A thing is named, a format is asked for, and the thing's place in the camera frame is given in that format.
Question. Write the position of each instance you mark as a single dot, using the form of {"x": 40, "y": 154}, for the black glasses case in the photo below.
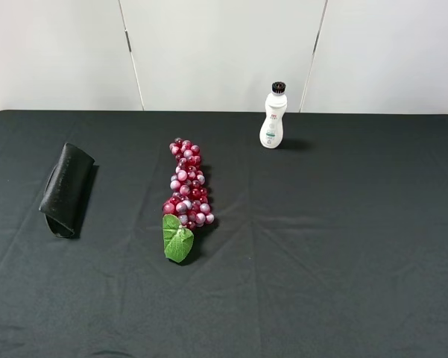
{"x": 64, "y": 192}

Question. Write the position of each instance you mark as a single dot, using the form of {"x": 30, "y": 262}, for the red plastic grape bunch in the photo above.
{"x": 188, "y": 207}

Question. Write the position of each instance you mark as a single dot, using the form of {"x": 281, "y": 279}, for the white bottle with black cap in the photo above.
{"x": 271, "y": 132}

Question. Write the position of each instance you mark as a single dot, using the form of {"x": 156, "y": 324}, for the black tablecloth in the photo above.
{"x": 335, "y": 244}

